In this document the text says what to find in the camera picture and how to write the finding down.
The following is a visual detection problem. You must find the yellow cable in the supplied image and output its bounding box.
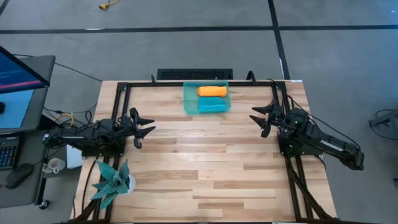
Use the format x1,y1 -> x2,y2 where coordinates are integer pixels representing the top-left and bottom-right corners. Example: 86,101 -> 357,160
54,113 -> 75,129
98,0 -> 121,11

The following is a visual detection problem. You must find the white plant pot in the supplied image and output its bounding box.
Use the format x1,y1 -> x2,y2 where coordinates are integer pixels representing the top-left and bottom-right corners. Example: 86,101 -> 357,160
123,173 -> 137,194

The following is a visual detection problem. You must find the thin black floor cable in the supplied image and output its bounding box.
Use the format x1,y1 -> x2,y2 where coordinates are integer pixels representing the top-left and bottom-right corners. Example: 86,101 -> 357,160
12,54 -> 103,83

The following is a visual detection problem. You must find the black keyboard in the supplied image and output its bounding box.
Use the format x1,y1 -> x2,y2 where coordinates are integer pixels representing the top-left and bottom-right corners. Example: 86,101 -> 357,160
0,136 -> 20,171

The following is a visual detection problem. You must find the black desk support beam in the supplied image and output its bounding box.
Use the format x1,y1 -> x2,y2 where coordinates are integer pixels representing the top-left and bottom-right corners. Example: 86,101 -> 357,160
37,114 -> 63,134

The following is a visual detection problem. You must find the teal translucent plastic basket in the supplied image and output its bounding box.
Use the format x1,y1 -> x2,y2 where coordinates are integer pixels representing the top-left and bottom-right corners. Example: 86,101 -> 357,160
182,79 -> 233,115

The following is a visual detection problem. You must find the long black hanging cable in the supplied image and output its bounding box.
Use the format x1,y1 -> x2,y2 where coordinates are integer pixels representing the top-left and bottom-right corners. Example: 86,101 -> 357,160
266,77 -> 362,149

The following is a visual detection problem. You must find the orange microfiber towel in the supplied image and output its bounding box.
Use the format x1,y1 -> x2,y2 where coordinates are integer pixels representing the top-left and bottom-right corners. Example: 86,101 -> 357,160
195,85 -> 229,98

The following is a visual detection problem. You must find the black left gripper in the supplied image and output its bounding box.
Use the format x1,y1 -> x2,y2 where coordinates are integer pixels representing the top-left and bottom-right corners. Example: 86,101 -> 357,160
119,107 -> 157,149

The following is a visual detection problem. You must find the black desktop monitor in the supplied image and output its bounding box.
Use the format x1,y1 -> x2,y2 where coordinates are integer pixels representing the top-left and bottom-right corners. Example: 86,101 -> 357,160
0,45 -> 51,131

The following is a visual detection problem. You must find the black computer mouse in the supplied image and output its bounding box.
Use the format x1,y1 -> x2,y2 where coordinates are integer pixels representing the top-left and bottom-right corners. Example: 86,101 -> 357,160
2,162 -> 34,190

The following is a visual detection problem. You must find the white box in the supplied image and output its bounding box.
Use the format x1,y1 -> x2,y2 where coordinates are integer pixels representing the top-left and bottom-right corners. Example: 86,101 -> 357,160
66,144 -> 84,170

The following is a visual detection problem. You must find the teal artificial plant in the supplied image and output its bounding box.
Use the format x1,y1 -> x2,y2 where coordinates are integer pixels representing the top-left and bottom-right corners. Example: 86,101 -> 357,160
90,159 -> 131,210

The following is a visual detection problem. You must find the teal microfiber towel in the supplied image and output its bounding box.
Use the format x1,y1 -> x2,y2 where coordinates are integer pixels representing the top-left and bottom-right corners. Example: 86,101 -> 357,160
198,96 -> 228,113

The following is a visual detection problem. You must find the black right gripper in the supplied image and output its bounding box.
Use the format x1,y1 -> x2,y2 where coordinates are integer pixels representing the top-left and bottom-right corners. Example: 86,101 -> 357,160
249,99 -> 284,138

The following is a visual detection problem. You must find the grey desk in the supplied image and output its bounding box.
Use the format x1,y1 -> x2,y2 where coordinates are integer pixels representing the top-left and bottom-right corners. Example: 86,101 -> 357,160
0,55 -> 57,208

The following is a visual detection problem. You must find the white mug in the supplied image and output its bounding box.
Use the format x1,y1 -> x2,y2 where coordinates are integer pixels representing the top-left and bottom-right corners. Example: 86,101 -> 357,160
42,157 -> 67,174

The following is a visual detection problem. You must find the black metal table frame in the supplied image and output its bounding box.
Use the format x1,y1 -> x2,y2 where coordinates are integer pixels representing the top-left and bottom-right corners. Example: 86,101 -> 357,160
70,79 -> 340,223

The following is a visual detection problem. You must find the black perforated mat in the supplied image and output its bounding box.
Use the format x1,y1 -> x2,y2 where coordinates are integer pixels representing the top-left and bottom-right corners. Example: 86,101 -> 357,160
156,68 -> 234,81

